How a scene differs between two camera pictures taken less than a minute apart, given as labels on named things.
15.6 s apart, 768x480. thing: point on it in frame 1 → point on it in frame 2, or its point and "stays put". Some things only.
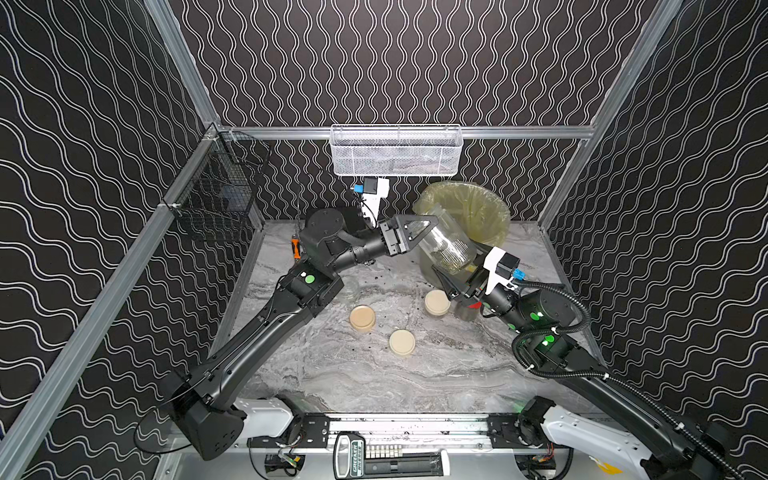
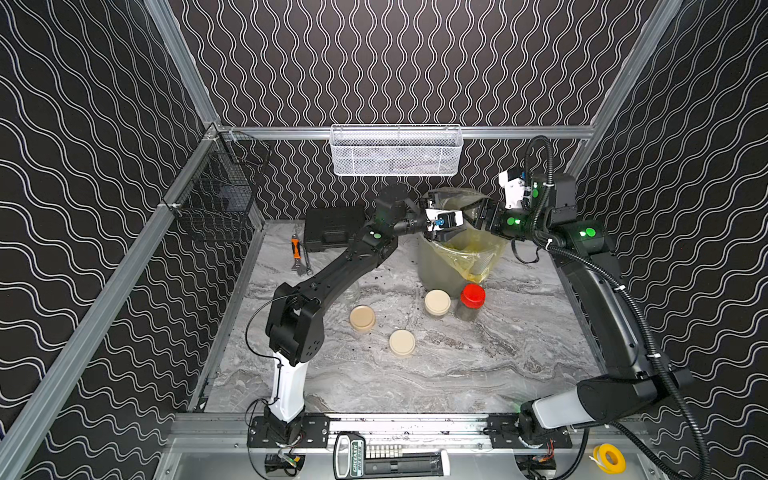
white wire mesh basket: (396, 150) stays put
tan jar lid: (362, 317) stays put
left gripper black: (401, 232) → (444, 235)
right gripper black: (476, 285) → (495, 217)
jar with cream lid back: (437, 303) stays put
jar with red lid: (468, 309) stays put
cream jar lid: (402, 342) stays put
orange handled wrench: (296, 246) stays put
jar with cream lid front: (447, 244) → (454, 197)
